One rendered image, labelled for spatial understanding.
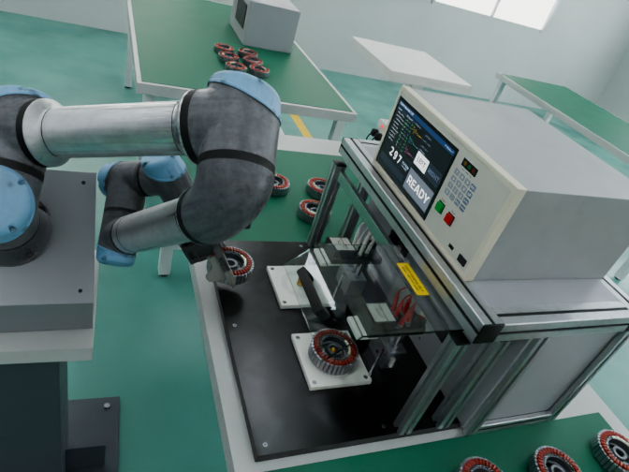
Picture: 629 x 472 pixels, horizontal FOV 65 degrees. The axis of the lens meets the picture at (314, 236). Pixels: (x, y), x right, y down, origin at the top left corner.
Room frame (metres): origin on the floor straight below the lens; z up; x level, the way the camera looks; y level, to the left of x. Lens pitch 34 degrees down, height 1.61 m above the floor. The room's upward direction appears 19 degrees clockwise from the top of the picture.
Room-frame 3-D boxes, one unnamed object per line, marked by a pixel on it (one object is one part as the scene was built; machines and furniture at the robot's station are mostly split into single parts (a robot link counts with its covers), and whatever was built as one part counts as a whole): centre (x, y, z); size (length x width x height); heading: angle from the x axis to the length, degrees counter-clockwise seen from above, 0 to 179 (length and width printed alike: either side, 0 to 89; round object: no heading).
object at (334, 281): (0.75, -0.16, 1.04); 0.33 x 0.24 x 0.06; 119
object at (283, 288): (1.01, -0.01, 0.78); 0.15 x 0.15 x 0.01; 29
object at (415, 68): (1.98, -0.13, 0.98); 0.37 x 0.35 x 0.46; 29
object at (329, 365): (0.80, -0.13, 0.80); 0.11 x 0.11 x 0.04
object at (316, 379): (0.80, -0.13, 0.78); 0.15 x 0.15 x 0.01; 29
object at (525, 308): (1.06, -0.35, 1.09); 0.68 x 0.44 x 0.05; 29
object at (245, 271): (0.93, 0.17, 0.84); 0.11 x 0.11 x 0.04
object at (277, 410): (0.91, -0.08, 0.76); 0.64 x 0.47 x 0.02; 29
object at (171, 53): (3.07, 0.92, 0.38); 1.85 x 1.10 x 0.75; 29
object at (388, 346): (0.87, -0.25, 0.80); 0.07 x 0.05 x 0.06; 29
